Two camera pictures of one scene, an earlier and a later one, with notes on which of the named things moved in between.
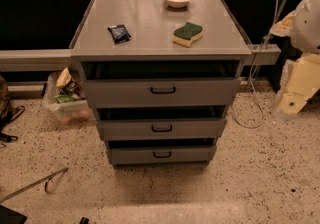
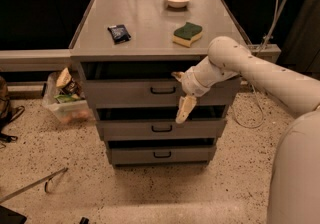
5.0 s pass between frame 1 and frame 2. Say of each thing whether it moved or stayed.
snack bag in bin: stayed
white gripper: moved
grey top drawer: stayed
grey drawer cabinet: stayed
